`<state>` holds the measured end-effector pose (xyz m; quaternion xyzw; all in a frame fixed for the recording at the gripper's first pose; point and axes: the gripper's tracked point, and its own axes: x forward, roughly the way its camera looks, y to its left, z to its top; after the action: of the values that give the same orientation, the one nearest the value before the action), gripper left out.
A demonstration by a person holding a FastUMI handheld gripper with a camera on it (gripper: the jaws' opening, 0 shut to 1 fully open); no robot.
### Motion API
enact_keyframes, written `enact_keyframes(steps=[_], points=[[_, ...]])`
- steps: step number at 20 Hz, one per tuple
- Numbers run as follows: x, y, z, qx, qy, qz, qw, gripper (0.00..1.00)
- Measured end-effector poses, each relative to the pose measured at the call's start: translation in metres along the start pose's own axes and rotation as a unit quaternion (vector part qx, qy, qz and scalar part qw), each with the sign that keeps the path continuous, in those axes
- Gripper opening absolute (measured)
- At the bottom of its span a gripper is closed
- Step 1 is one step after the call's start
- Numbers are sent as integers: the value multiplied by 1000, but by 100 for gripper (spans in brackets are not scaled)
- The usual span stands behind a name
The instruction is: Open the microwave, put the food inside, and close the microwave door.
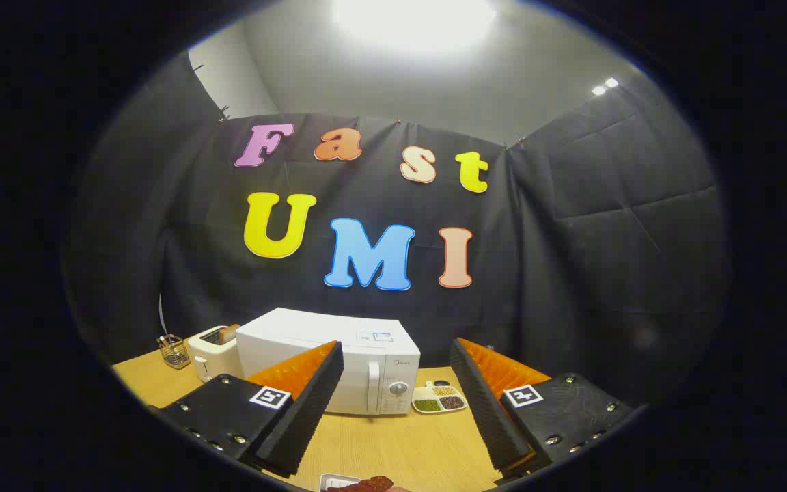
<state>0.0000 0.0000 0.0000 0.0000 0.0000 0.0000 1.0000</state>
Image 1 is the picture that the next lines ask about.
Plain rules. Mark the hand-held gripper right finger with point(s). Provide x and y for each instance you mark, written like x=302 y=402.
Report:
x=489 y=417

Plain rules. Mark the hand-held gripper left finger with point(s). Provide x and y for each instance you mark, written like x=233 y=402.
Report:
x=298 y=424

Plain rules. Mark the white toaster oven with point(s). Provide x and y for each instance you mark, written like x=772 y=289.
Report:
x=305 y=338

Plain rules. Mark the brown meat slice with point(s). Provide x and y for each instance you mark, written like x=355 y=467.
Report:
x=369 y=484

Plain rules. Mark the white pop-up toaster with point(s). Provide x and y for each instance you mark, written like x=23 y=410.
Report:
x=210 y=361

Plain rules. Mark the white divided dish with beans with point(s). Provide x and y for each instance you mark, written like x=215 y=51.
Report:
x=438 y=399

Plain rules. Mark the white tray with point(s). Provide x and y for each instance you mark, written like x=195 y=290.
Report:
x=332 y=482

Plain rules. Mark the toast slice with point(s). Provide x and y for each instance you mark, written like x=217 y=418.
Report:
x=229 y=333

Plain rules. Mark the ceiling light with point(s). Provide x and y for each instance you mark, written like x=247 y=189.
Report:
x=414 y=20

